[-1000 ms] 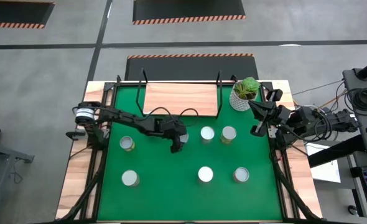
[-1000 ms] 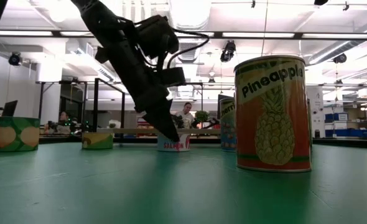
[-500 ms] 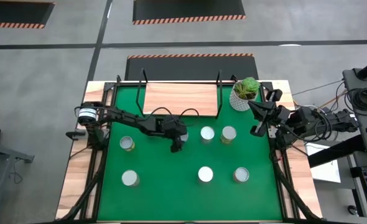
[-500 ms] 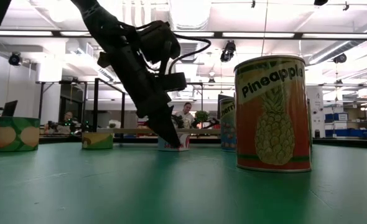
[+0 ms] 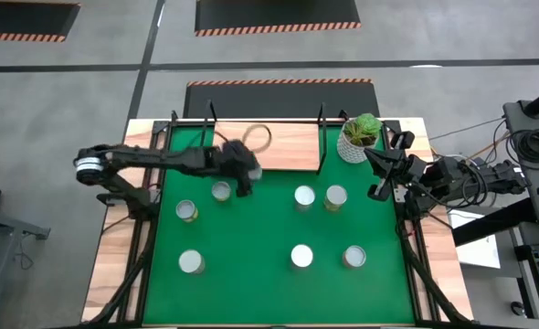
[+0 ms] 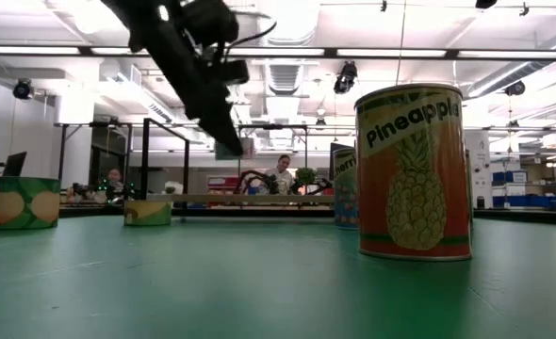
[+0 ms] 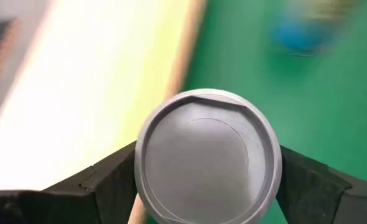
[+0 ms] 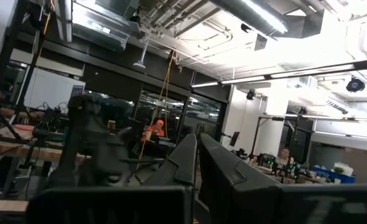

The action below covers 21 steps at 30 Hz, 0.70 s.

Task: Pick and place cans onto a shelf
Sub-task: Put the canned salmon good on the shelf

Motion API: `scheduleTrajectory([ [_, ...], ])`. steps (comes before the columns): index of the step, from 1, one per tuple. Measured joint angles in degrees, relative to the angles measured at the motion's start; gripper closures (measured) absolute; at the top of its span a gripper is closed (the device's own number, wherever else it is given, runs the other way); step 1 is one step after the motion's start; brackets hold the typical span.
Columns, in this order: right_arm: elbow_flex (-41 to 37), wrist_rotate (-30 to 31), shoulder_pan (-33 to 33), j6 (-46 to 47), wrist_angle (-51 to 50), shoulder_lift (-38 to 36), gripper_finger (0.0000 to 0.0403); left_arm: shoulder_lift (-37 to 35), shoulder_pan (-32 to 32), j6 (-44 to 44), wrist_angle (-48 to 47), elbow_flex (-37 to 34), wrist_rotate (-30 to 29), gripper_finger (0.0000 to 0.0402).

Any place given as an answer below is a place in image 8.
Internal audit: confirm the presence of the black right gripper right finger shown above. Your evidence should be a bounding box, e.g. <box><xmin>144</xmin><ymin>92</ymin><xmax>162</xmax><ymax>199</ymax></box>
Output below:
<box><xmin>198</xmin><ymin>134</ymin><xmax>282</xmax><ymax>224</ymax></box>

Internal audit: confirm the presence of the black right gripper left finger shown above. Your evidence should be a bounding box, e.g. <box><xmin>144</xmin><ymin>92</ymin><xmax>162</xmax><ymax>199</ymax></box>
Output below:
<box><xmin>142</xmin><ymin>133</ymin><xmax>198</xmax><ymax>188</ymax></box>

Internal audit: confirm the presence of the small black monitor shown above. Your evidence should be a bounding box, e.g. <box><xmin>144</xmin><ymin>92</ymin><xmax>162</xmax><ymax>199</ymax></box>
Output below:
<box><xmin>229</xmin><ymin>131</ymin><xmax>241</xmax><ymax>147</ymax></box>

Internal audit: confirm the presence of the person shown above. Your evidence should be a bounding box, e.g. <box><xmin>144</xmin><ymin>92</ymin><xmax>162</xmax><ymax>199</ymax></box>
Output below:
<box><xmin>141</xmin><ymin>119</ymin><xmax>166</xmax><ymax>144</ymax></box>
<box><xmin>277</xmin><ymin>148</ymin><xmax>295</xmax><ymax>166</ymax></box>

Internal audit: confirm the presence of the background robot with green lights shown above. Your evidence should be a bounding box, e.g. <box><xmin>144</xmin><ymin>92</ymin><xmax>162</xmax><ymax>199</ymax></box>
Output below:
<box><xmin>257</xmin><ymin>152</ymin><xmax>300</xmax><ymax>182</ymax></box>

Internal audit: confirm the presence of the white pendant lamp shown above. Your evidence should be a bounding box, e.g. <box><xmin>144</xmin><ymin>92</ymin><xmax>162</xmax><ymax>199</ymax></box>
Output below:
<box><xmin>132</xmin><ymin>37</ymin><xmax>147</xmax><ymax>70</ymax></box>

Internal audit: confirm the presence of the blue storage bin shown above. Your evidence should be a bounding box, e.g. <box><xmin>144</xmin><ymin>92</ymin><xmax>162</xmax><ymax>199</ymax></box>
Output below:
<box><xmin>312</xmin><ymin>164</ymin><xmax>356</xmax><ymax>185</ymax></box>

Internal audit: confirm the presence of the white box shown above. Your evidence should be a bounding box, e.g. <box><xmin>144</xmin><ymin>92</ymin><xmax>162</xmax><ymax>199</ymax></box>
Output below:
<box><xmin>333</xmin><ymin>161</ymin><xmax>355</xmax><ymax>177</ymax></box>

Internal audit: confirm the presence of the white board panel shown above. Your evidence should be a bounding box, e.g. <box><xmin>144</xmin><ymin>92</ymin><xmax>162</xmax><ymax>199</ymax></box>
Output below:
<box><xmin>24</xmin><ymin>67</ymin><xmax>86</xmax><ymax>110</ymax></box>

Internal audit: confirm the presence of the wooden workbench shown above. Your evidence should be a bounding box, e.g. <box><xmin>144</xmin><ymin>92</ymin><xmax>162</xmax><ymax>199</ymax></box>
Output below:
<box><xmin>0</xmin><ymin>124</ymin><xmax>88</xmax><ymax>163</ymax></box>

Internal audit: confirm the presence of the yellow hanging cable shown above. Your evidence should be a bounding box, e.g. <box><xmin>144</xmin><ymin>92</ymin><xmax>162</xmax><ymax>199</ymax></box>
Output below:
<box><xmin>138</xmin><ymin>49</ymin><xmax>177</xmax><ymax>160</ymax></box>

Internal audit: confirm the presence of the grey ceiling air duct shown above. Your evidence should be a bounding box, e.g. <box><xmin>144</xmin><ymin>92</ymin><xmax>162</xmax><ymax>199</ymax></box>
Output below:
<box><xmin>210</xmin><ymin>0</ymin><xmax>324</xmax><ymax>40</ymax></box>

